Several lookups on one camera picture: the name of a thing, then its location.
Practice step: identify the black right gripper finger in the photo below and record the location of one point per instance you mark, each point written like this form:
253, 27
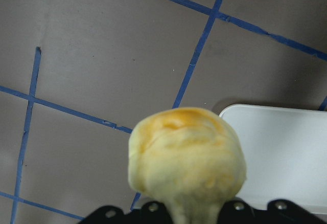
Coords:
277, 211

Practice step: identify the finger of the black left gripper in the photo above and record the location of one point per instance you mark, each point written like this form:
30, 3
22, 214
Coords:
148, 212

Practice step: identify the yellow bread roll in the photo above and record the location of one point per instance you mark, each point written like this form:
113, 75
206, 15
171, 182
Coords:
189, 159

